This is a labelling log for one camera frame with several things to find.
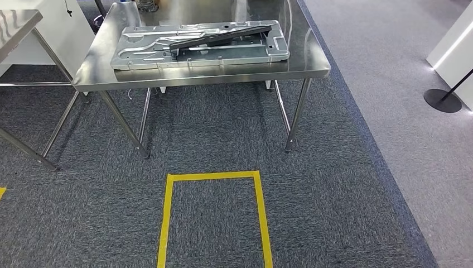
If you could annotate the black pole stand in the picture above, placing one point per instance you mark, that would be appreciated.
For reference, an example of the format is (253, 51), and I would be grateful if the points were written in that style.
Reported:
(98, 22)

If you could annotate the black plastic bracket part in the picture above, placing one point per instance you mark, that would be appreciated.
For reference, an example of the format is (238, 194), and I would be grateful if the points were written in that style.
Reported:
(221, 37)

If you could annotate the black stanchion with round base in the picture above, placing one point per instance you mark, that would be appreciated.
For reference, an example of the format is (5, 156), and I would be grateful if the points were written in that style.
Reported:
(441, 100)

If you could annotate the stamped grey metal panel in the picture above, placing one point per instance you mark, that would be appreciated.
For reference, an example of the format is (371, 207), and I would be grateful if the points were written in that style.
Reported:
(236, 55)

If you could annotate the stainless steel workbench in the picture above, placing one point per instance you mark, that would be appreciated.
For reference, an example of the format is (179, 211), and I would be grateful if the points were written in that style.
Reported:
(306, 55)

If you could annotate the white cabinet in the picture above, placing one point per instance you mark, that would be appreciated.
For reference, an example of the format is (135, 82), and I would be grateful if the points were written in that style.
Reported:
(70, 40)

